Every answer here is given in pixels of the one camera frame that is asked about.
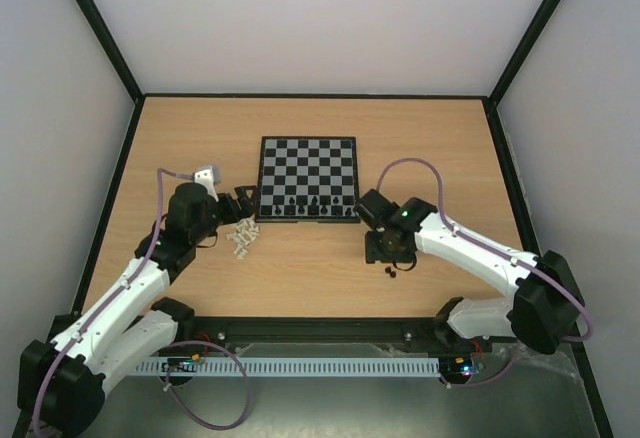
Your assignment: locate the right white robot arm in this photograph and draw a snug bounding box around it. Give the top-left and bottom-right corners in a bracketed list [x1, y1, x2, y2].
[354, 189, 584, 355]

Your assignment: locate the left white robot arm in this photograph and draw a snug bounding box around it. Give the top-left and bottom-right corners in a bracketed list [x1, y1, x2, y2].
[17, 177, 255, 436]

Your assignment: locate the pile of white chess pieces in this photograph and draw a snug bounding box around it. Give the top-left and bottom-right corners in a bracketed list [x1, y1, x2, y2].
[225, 218, 261, 260]

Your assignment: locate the black grey chessboard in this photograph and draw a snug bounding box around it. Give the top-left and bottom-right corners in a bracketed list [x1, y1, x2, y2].
[255, 136, 359, 223]

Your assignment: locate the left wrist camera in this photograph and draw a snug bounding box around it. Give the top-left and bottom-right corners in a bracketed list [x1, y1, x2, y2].
[193, 164, 222, 200]

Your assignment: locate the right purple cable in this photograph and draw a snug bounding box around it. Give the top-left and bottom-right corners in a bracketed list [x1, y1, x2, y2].
[375, 157, 596, 343]

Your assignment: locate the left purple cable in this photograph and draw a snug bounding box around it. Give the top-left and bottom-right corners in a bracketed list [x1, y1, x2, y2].
[29, 167, 196, 434]

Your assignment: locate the black aluminium rail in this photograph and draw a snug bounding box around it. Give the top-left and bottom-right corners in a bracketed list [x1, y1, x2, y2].
[49, 315, 581, 354]

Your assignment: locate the purple cable loop bottom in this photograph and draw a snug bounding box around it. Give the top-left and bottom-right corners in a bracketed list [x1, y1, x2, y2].
[162, 340, 251, 430]

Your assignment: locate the black frame post left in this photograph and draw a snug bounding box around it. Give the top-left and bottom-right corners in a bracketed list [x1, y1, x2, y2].
[75, 0, 144, 103]

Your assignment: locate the black frame post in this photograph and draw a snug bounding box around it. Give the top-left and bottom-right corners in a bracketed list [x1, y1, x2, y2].
[487, 0, 562, 109]
[75, 0, 144, 103]

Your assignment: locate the black frame post right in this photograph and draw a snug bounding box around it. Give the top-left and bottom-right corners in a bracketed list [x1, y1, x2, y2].
[487, 0, 562, 109]

